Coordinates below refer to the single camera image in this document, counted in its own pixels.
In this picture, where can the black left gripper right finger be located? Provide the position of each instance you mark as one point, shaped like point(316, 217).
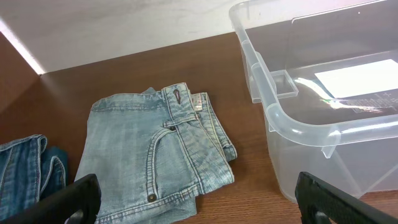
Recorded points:
point(321, 203)

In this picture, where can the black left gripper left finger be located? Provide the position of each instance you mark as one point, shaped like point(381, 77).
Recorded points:
point(78, 203)

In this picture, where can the dark blue folded jeans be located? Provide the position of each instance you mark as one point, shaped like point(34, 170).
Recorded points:
point(30, 171)

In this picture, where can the light blue folded jeans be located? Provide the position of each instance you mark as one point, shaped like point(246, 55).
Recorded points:
point(154, 153)

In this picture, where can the clear plastic storage bin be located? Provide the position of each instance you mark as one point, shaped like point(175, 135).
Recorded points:
point(350, 143)

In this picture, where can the white label in bin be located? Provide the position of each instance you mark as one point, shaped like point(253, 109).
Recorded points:
point(361, 79)

